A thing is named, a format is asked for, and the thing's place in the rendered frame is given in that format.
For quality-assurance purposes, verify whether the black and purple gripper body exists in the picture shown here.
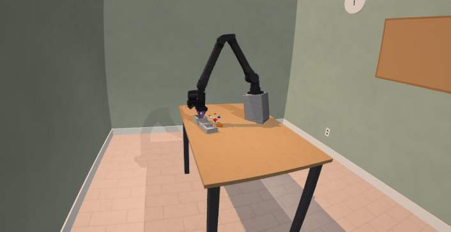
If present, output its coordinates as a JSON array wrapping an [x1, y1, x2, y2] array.
[[195, 100, 208, 111]]

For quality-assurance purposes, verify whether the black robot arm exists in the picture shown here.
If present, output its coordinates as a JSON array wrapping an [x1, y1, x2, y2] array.
[[187, 34, 264, 109]]

